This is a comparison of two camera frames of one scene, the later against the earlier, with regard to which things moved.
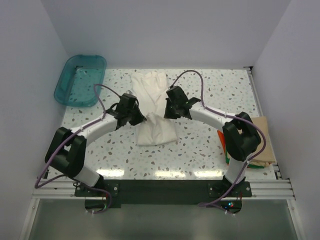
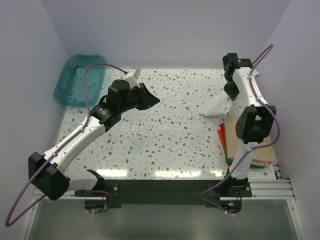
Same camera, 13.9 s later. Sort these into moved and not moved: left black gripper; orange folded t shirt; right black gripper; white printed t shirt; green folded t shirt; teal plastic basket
Moved: left black gripper; right black gripper; white printed t shirt
Not moved: teal plastic basket; green folded t shirt; orange folded t shirt
